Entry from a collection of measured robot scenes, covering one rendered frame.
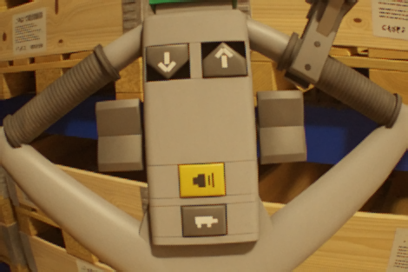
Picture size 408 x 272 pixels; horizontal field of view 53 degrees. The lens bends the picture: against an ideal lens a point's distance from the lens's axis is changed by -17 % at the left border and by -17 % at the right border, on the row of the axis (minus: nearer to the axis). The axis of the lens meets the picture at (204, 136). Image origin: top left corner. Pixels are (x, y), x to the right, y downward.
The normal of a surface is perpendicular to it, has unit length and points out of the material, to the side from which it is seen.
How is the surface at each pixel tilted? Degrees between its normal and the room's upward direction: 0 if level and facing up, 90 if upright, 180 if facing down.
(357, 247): 90
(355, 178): 69
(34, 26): 90
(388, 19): 90
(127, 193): 90
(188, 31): 74
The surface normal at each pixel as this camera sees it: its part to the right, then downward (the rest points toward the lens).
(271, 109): -0.02, 0.26
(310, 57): -0.04, -0.03
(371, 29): -0.50, 0.25
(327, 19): -0.26, 0.43
